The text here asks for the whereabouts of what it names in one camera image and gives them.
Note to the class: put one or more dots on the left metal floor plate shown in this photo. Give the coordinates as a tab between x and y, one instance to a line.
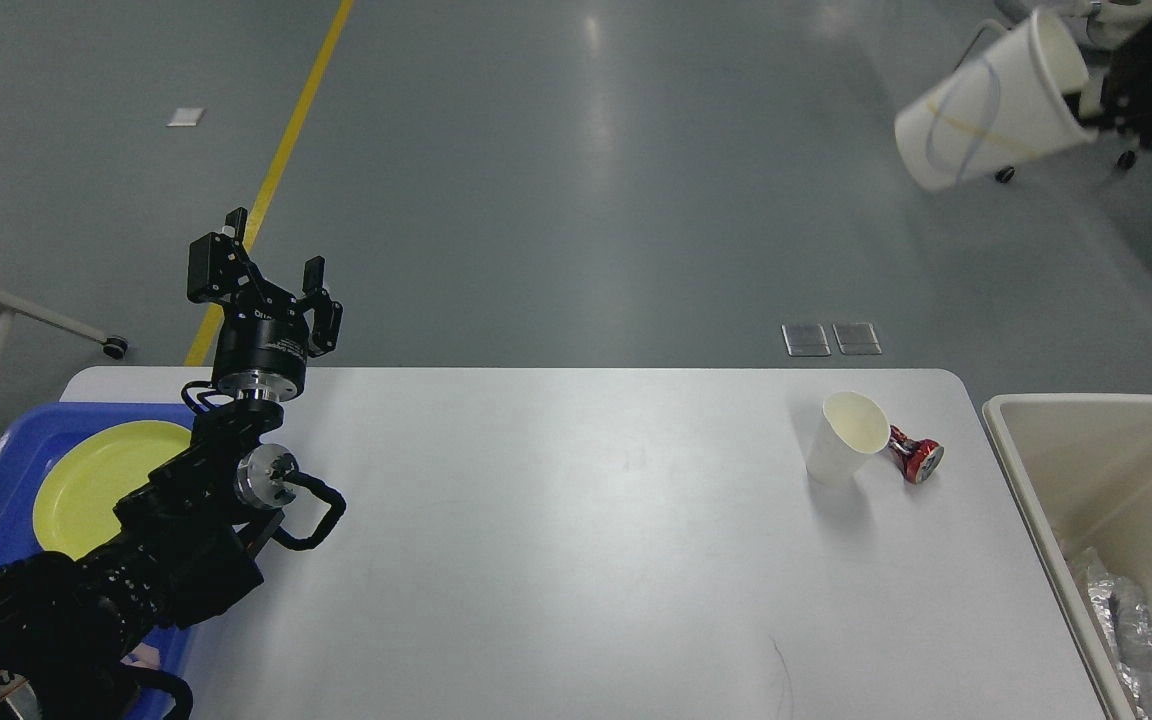
806	340

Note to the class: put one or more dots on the beige plastic bin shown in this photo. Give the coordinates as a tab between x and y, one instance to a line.
1079	466

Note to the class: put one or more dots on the silver foil wrapper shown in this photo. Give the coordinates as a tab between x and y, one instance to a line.
1121	612

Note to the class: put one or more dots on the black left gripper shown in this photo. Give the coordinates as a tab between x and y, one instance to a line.
263	343

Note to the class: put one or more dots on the white paper cup front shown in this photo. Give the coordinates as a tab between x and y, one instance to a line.
1011	104

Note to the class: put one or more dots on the white chair top right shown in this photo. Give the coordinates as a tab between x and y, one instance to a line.
1098	27

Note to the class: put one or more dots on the right metal floor plate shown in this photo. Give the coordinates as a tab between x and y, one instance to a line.
857	339

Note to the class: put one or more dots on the crushed red soda can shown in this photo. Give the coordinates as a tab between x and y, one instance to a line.
918	458

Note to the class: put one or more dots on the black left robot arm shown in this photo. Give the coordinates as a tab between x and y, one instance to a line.
189	538

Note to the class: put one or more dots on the small white cup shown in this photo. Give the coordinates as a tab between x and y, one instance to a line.
852	429

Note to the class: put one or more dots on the pink mug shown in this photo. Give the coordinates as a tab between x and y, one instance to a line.
143	655

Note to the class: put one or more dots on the yellow plastic plate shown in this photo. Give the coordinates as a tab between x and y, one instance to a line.
74	506

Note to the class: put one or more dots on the blue plastic tray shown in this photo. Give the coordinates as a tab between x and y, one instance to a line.
33	444

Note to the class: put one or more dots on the metal floor plate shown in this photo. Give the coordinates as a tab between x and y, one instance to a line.
806	340
857	339

